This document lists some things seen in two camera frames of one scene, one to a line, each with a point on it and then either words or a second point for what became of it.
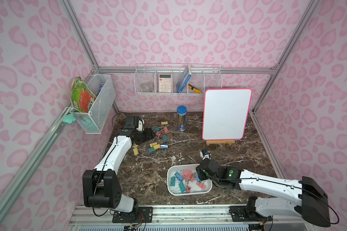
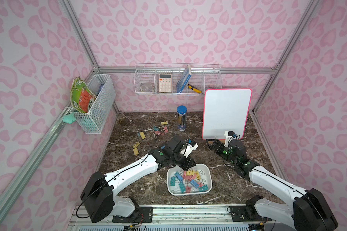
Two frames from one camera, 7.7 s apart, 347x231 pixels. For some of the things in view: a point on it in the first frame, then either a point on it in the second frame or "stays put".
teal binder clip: (172, 182) stays put
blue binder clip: (178, 176) stays put
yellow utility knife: (194, 88) stays put
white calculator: (165, 83) stays put
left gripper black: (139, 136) → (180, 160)
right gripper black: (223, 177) → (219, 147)
